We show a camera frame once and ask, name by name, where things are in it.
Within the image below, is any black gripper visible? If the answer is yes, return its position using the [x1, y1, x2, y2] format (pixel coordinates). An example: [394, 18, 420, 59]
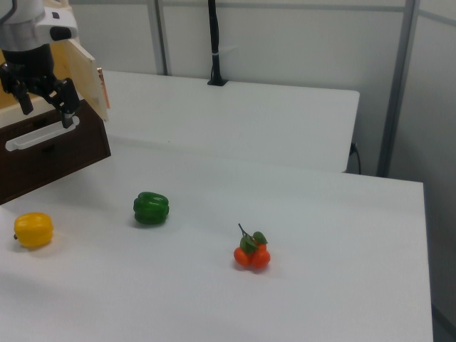
[0, 44, 81, 129]

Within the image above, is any light wooden cabinet door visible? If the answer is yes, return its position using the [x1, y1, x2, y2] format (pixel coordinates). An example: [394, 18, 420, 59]
[51, 38, 111, 123]

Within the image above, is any cream plastic cabinet body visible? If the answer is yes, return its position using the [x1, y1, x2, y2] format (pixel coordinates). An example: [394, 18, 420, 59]
[0, 0, 71, 129]

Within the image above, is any dark brown cabinet drawer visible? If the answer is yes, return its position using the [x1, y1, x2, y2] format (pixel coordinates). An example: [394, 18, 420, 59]
[0, 98, 112, 207]

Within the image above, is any yellow bell pepper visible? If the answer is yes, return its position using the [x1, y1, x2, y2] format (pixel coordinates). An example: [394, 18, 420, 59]
[13, 212, 54, 249]

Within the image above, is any green bell pepper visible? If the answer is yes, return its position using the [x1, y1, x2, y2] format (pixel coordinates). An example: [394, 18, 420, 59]
[133, 191, 170, 227]

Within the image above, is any orange tangerine cluster with leaves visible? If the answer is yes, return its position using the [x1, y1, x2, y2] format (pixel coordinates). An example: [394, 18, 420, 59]
[233, 223, 272, 271]

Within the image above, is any white drawer handle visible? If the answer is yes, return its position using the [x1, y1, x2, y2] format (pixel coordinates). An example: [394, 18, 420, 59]
[5, 115, 81, 152]

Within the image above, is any copper door handle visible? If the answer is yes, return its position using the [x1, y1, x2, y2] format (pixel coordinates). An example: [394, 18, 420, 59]
[95, 66, 112, 110]

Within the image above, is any gray partition post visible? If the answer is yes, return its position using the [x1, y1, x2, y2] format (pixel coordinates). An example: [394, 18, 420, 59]
[147, 0, 169, 76]
[376, 0, 420, 178]

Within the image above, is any black camera stand pole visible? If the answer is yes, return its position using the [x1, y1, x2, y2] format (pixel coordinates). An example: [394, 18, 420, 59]
[207, 0, 229, 88]

